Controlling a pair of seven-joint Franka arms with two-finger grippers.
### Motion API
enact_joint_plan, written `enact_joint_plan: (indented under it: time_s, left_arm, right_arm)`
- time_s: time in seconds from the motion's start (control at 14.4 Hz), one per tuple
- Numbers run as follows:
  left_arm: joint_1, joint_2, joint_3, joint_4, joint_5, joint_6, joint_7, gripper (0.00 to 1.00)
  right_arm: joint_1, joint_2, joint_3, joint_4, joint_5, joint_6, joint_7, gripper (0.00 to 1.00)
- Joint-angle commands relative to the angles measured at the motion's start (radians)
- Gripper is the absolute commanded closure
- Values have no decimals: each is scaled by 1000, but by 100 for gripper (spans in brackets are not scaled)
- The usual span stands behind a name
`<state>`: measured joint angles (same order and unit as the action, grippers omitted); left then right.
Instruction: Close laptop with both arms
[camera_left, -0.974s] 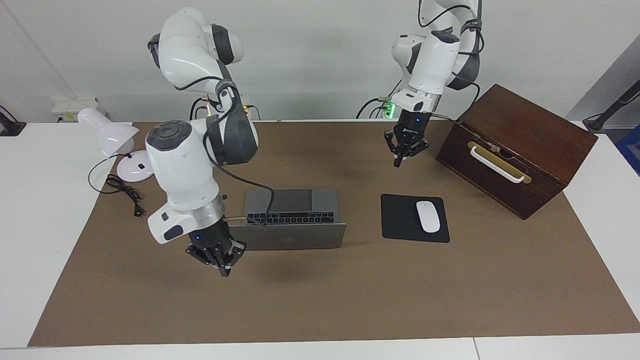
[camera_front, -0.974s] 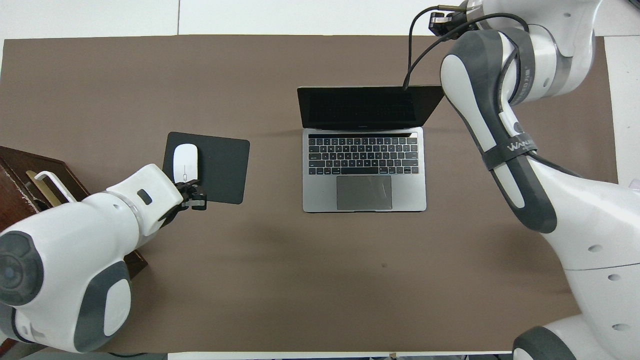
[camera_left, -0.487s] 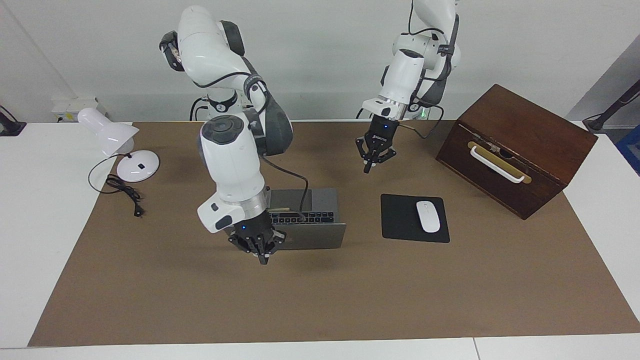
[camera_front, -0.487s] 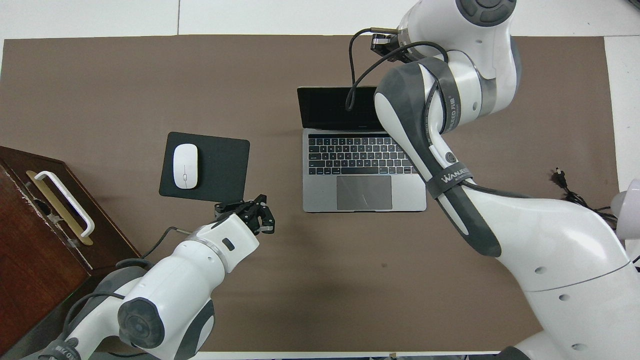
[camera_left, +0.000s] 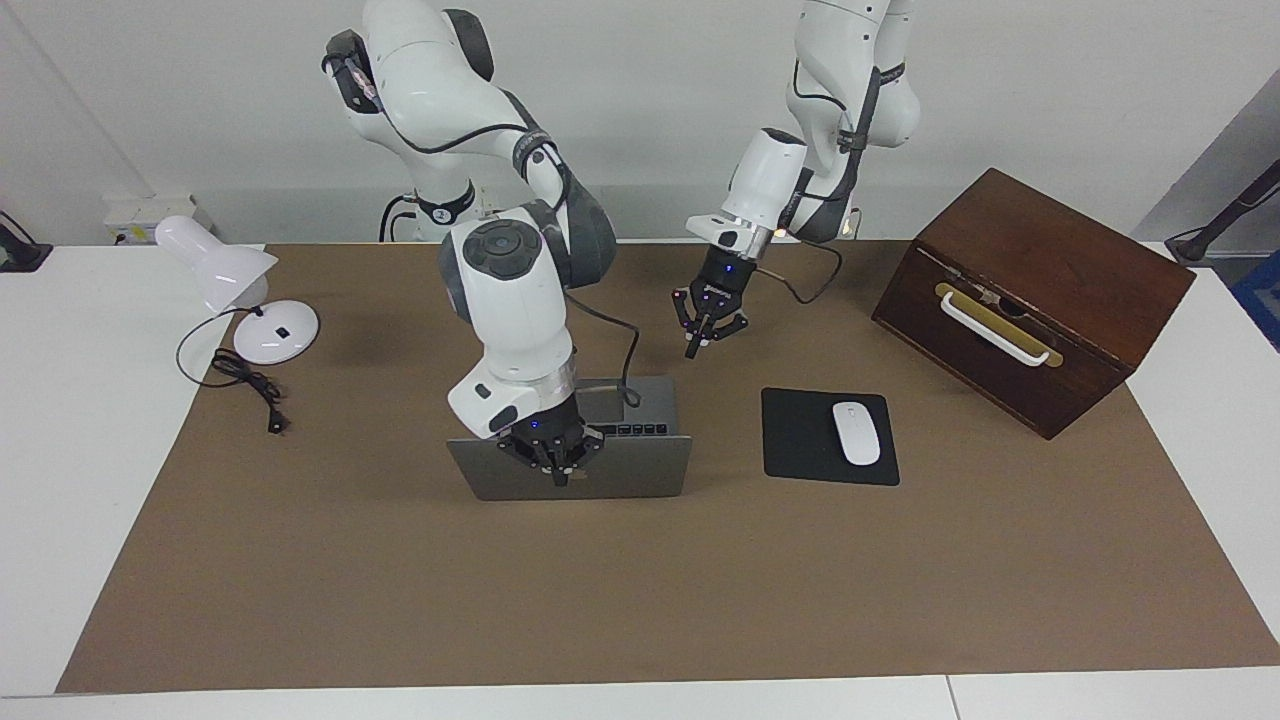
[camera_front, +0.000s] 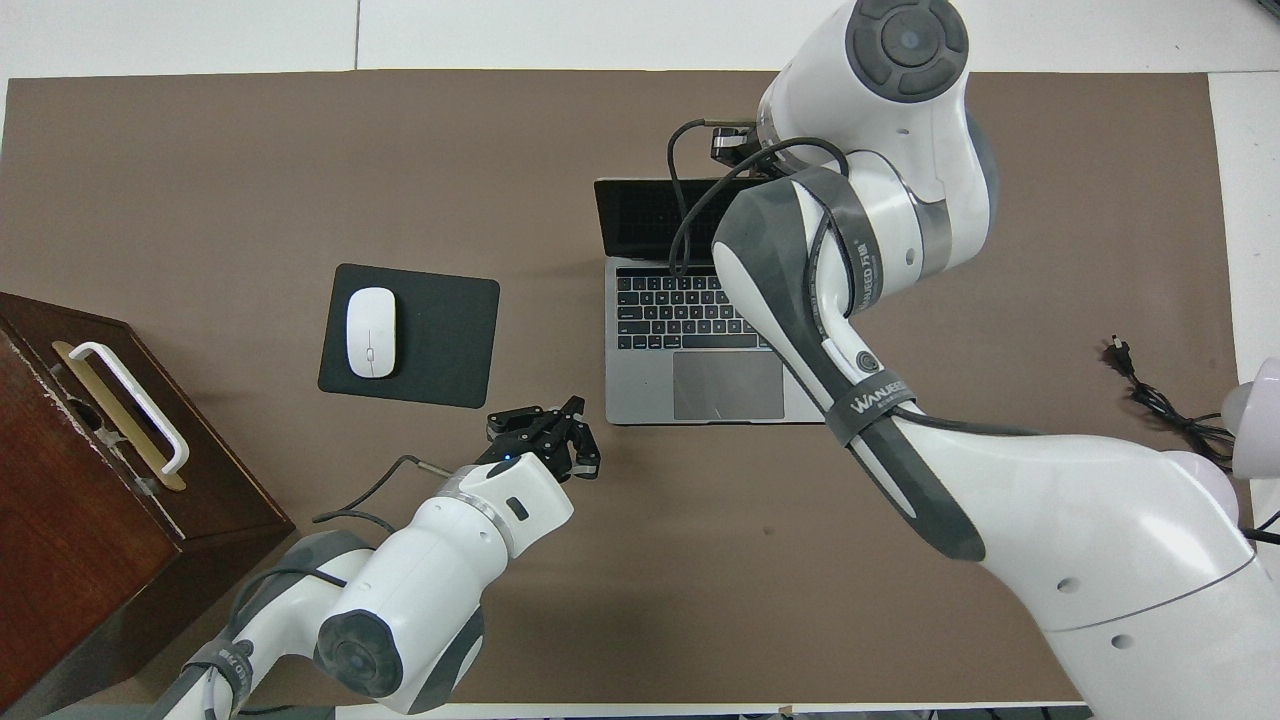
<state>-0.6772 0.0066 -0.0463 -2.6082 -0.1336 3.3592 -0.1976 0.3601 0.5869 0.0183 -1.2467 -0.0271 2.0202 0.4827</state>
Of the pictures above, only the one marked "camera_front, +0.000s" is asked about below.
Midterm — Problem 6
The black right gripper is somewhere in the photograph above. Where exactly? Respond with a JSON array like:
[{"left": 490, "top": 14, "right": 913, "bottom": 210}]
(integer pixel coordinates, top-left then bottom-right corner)
[{"left": 710, "top": 120, "right": 761, "bottom": 169}]

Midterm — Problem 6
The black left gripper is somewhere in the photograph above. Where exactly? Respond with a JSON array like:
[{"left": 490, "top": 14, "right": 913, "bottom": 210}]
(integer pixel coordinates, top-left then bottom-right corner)
[{"left": 478, "top": 395, "right": 602, "bottom": 485}]

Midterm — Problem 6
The grey aluminium laptop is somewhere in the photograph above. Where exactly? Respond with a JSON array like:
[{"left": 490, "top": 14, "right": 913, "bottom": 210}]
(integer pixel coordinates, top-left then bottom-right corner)
[{"left": 594, "top": 178, "right": 801, "bottom": 426}]

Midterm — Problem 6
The black mouse pad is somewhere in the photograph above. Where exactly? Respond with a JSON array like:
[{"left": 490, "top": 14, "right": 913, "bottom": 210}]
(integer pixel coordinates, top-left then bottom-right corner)
[{"left": 318, "top": 263, "right": 501, "bottom": 409}]

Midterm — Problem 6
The white computer mouse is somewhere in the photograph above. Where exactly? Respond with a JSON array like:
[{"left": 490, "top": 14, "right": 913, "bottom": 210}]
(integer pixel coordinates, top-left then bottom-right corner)
[{"left": 346, "top": 287, "right": 398, "bottom": 380}]

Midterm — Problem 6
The large brown table mat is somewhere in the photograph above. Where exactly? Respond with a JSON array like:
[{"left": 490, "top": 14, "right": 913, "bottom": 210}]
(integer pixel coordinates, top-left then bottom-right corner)
[{"left": 0, "top": 70, "right": 1273, "bottom": 706}]

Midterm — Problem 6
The dark brown wooden box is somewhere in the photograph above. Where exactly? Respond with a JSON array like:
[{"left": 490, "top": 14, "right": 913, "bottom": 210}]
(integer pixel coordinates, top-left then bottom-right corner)
[{"left": 0, "top": 292, "right": 296, "bottom": 719}]

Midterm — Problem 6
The white desk lamp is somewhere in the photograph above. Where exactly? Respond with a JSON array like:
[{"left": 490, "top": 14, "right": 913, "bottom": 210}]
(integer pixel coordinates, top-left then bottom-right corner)
[{"left": 1160, "top": 358, "right": 1280, "bottom": 546}]

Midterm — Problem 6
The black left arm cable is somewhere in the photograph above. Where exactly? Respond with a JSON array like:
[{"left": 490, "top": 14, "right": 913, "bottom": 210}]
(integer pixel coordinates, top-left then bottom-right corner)
[{"left": 225, "top": 454, "right": 456, "bottom": 641}]

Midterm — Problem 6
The gold metal handle plate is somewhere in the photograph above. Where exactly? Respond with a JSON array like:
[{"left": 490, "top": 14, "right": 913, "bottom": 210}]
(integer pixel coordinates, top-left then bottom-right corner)
[{"left": 51, "top": 340, "right": 188, "bottom": 492}]

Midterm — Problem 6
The white box handle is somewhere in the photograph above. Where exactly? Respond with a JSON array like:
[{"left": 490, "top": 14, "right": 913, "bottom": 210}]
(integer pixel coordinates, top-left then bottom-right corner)
[{"left": 68, "top": 341, "right": 191, "bottom": 476}]

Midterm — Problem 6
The black power cord with plug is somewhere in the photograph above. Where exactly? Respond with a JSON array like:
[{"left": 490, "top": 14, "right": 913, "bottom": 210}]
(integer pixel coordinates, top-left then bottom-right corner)
[{"left": 1103, "top": 338, "right": 1239, "bottom": 466}]

